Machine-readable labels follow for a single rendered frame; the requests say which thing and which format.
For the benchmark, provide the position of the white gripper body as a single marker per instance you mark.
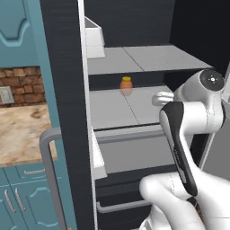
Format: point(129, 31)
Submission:
point(162, 99)

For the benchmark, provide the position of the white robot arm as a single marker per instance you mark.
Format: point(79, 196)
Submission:
point(191, 194)

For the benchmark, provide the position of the grey fridge shelf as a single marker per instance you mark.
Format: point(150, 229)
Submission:
point(140, 60)
point(119, 107)

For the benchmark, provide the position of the grey fridge drawer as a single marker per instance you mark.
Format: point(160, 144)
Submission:
point(131, 152)

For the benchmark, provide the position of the black fridge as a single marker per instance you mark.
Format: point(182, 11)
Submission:
point(134, 24)

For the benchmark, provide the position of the white fridge door bin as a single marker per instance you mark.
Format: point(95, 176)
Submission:
point(98, 158)
point(94, 42)

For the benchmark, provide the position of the black fridge drawer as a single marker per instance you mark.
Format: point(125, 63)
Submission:
point(119, 191)

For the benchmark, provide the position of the orange jar with yellow lid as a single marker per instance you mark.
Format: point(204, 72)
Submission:
point(126, 84)

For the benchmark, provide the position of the teal tall side panel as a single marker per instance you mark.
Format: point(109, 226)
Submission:
point(45, 75)

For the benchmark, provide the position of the teal drawer front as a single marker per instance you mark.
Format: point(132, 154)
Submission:
point(18, 175)

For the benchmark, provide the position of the teal base cupboard door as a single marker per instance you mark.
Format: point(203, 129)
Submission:
point(4, 215)
point(37, 206)

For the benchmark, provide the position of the white wall outlet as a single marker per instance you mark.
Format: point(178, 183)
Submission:
point(6, 95)

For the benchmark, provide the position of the teal wall cupboard door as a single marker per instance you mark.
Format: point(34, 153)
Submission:
point(15, 33)

